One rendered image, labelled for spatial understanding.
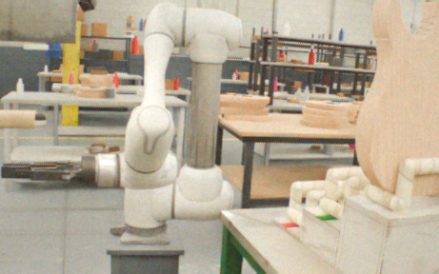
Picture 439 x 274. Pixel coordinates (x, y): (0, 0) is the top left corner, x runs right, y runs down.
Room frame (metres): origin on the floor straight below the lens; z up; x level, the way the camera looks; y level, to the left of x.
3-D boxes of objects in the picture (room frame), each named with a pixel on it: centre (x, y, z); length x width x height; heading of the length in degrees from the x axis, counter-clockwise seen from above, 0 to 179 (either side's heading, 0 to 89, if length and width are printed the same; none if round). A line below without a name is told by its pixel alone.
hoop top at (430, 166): (0.85, -0.45, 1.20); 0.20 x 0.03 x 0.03; 111
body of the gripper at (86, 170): (1.10, 0.36, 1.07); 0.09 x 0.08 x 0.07; 108
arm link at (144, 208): (1.59, 0.24, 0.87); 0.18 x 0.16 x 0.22; 93
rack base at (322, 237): (1.04, -0.38, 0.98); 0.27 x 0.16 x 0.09; 112
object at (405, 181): (0.82, -0.37, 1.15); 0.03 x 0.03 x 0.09
